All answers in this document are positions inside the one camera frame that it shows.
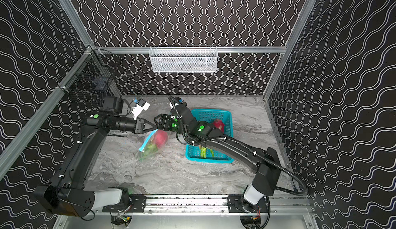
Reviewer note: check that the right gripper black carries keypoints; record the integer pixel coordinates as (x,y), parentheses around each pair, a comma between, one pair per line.
(164,119)

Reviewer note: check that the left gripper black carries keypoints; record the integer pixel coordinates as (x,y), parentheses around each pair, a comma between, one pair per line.
(139,125)

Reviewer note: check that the dragon fruit bag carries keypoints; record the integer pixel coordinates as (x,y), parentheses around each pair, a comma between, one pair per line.
(204,151)
(160,138)
(218,123)

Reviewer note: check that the zip-top bag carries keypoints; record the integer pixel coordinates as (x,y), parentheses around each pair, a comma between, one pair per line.
(158,105)
(148,150)

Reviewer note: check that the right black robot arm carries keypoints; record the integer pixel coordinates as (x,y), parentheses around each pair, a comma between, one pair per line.
(264,162)

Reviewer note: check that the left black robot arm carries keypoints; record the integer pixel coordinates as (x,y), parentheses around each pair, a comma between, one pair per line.
(65,193)

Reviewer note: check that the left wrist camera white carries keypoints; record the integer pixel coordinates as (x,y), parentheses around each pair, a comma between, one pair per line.
(140,106)

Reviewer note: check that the white mesh wall basket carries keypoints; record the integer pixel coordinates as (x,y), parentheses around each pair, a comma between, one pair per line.
(180,59)

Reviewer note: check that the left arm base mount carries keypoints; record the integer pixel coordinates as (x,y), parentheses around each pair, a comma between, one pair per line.
(133,204)

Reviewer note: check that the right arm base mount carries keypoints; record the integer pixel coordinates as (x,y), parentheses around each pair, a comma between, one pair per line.
(247,204)

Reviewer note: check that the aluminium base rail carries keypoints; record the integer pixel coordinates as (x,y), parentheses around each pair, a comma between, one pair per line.
(207,205)

